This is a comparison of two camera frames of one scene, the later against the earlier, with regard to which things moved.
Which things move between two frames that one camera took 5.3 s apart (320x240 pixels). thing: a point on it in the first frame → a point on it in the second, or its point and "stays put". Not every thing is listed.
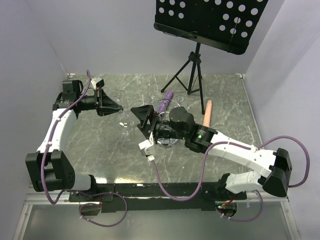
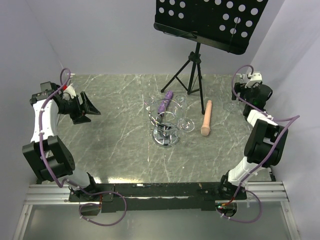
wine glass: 125,123 → 231,107
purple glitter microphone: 162,107 stays put
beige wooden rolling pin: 207,120 stays put
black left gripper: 104,105 → 86,106
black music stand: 228,25 stays put
